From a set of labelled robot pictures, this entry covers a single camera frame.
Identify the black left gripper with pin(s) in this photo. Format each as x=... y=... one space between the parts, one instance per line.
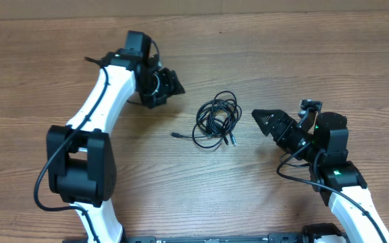
x=172 y=86

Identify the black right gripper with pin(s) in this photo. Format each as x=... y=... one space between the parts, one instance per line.
x=288 y=123

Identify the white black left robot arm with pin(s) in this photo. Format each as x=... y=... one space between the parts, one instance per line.
x=80 y=163

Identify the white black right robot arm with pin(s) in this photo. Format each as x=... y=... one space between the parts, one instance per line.
x=319 y=142

